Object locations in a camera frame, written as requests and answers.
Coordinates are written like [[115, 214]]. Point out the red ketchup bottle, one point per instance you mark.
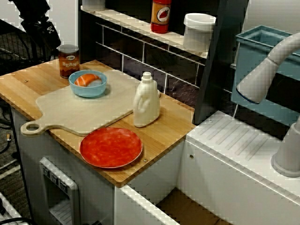
[[161, 16]]

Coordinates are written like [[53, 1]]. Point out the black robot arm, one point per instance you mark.
[[28, 7]]

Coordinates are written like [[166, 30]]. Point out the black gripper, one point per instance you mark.
[[32, 21]]

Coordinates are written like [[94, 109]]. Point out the red round plate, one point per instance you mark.
[[111, 148]]

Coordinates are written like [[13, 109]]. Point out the white lidded container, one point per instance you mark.
[[199, 32]]

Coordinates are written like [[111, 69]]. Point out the plain white container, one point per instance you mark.
[[93, 4]]

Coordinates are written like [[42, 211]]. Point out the salmon sushi toy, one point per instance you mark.
[[86, 79]]

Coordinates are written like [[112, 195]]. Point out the orange beans can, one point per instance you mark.
[[68, 63]]

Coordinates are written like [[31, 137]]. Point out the white toy sink unit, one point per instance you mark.
[[222, 168]]

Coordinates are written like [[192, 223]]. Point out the white detergent bottle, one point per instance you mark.
[[146, 105]]

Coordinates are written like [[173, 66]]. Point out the grey toy faucet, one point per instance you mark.
[[264, 77]]

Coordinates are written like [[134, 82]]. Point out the teal box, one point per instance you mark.
[[248, 58]]

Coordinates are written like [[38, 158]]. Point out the light blue bowl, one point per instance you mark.
[[87, 92]]

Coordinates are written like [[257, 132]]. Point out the aluminium extrusion frame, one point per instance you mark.
[[9, 211]]

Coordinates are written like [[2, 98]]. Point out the black tiled shelf unit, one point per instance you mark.
[[218, 70]]

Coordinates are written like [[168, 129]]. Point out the pale wooden cutting board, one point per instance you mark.
[[82, 112]]

